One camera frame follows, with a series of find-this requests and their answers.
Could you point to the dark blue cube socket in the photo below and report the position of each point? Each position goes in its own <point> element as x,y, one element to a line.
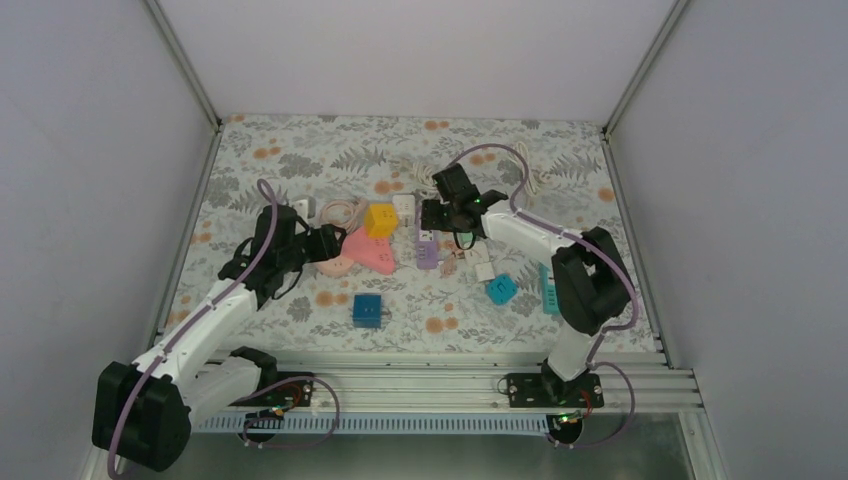
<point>367,311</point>

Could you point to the white plug adapter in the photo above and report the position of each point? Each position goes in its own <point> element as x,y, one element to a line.
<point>405,206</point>

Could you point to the purple power strip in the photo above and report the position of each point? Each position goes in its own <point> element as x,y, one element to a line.
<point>427,248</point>

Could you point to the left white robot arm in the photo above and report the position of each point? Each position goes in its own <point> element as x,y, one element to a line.
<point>145,411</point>

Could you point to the yellow cube socket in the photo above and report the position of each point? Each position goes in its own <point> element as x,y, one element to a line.
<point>380,220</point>

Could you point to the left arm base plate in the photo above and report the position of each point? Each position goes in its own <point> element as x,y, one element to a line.
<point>297,392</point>

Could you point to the teal power strip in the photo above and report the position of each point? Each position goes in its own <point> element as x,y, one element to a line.
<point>548,291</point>

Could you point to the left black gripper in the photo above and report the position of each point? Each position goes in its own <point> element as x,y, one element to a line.
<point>326,248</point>

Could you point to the pink triangular power strip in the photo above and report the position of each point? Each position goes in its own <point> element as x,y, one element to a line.
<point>373,253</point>

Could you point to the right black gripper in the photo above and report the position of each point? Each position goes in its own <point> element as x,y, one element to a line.
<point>430,218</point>

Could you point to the white square plug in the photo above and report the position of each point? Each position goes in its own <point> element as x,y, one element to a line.
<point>484,272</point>

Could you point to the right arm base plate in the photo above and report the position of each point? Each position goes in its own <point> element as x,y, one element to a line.
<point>535,390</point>

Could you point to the cyan cube socket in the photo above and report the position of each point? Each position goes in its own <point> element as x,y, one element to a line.
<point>501,289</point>

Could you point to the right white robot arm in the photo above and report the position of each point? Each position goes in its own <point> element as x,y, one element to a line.
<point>591,282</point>

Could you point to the aluminium rail frame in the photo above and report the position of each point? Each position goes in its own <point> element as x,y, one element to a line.
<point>378,382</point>

